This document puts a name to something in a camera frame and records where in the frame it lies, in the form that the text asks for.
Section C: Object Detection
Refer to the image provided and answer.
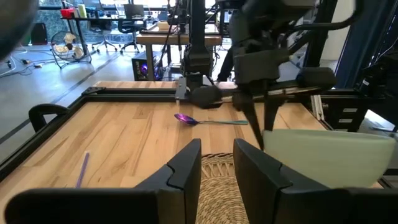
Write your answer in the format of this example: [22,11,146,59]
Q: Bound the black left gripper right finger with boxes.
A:
[233,138,398,224]

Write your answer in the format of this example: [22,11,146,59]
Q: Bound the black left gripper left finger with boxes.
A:
[4,138,203,224]

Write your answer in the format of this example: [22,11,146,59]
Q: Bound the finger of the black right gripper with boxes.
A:
[262,96,282,132]
[233,93,265,151]

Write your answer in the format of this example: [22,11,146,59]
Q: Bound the iridescent purple teal spoon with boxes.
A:
[174,113,249,127]

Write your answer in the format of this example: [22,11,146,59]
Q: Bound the round woven wicker placemat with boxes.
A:
[195,152,250,224]

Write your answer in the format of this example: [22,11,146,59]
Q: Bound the person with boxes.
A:
[216,45,237,83]

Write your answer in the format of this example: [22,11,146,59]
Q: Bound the silver aluminium extrusion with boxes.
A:
[310,94,326,121]

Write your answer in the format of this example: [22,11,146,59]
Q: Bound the light green plate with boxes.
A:
[262,128,397,189]

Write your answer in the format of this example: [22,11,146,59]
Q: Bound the dark blue partition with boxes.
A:
[334,0,398,91]

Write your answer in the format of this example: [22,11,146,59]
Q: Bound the wooden workbench table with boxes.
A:
[136,22,223,82]

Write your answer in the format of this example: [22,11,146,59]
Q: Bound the purple straw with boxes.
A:
[75,151,91,189]

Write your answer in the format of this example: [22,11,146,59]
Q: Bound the computer tower purple lights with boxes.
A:
[131,51,163,82]

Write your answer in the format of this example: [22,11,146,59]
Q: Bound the black office chair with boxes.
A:
[117,17,147,54]

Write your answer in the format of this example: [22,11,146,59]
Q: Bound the dark laptop screen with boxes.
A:
[123,3,146,19]

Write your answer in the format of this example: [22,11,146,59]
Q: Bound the grey office chair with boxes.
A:
[90,19,118,53]

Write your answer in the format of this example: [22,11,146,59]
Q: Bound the black office desk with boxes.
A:
[60,15,149,57]

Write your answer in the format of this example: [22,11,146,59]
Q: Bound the red box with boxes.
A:
[60,7,75,19]

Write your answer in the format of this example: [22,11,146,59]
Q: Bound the black bag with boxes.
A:
[30,22,49,46]

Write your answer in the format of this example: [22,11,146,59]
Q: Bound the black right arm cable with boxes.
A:
[291,0,364,32]

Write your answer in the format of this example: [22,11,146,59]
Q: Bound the black aluminium table frame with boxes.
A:
[0,86,398,189]

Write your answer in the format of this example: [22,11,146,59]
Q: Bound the black curved frame handle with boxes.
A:
[28,103,70,133]

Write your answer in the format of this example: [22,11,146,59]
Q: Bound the round wire floor fan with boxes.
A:
[49,30,93,70]

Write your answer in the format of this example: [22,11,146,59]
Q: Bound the floor cables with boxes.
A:
[0,45,46,79]

